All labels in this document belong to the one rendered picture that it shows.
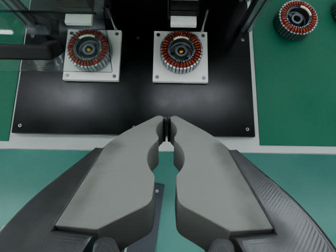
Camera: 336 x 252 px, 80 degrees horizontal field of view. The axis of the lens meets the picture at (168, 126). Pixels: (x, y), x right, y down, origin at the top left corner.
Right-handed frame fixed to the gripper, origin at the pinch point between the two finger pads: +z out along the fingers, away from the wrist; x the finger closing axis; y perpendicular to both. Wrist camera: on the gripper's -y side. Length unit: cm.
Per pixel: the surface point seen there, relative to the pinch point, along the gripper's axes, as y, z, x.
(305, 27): -3, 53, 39
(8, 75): 11, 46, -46
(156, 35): 0, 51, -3
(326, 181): 85, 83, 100
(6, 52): -1.1, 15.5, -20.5
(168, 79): 9.8, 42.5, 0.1
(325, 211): 99, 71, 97
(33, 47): -1.8, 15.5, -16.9
